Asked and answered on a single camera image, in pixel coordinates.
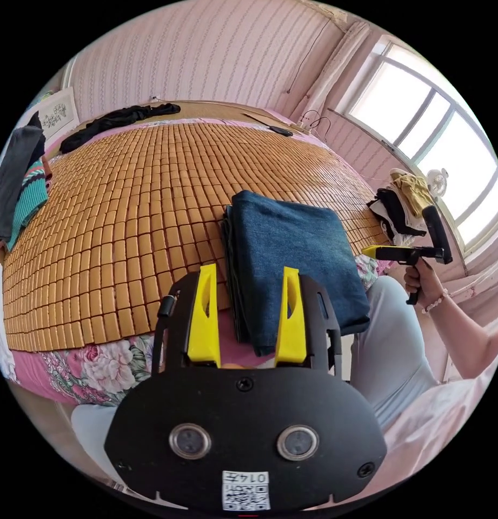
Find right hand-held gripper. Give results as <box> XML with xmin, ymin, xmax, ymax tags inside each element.
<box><xmin>361</xmin><ymin>244</ymin><xmax>436</xmax><ymax>305</ymax></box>

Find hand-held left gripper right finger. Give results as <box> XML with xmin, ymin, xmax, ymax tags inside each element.
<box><xmin>274</xmin><ymin>266</ymin><xmax>308</xmax><ymax>369</ymax></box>

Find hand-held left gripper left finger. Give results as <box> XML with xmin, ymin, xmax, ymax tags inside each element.
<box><xmin>187</xmin><ymin>263</ymin><xmax>222</xmax><ymax>369</ymax></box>

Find person's right forearm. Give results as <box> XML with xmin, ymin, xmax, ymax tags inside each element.
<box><xmin>421</xmin><ymin>288</ymin><xmax>498</xmax><ymax>382</ymax></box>

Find blue jeans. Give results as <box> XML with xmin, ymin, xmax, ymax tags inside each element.
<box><xmin>221</xmin><ymin>189</ymin><xmax>371</xmax><ymax>357</ymax></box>

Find person's right hand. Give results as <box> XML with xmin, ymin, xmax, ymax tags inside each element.
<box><xmin>403</xmin><ymin>259</ymin><xmax>447</xmax><ymax>312</ymax></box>

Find pile of clothes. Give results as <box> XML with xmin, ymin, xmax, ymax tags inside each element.
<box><xmin>0</xmin><ymin>111</ymin><xmax>51</xmax><ymax>252</ymax></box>
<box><xmin>367</xmin><ymin>168</ymin><xmax>433</xmax><ymax>247</ymax></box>

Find small white fan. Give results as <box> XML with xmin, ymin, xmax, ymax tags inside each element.
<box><xmin>426</xmin><ymin>168</ymin><xmax>450</xmax><ymax>199</ymax></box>

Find person's body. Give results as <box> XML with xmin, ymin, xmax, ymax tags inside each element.
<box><xmin>70</xmin><ymin>275</ymin><xmax>498</xmax><ymax>513</ymax></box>

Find bed with woven mat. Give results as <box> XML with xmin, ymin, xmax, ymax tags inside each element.
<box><xmin>0</xmin><ymin>101</ymin><xmax>396</xmax><ymax>407</ymax></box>

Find window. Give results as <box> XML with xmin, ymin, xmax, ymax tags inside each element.
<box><xmin>345</xmin><ymin>34</ymin><xmax>498</xmax><ymax>253</ymax></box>

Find pink curtain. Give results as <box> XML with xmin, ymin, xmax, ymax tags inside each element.
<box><xmin>303</xmin><ymin>20</ymin><xmax>371</xmax><ymax>112</ymax></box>

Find black garment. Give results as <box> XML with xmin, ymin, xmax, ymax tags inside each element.
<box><xmin>58</xmin><ymin>103</ymin><xmax>181</xmax><ymax>154</ymax></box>

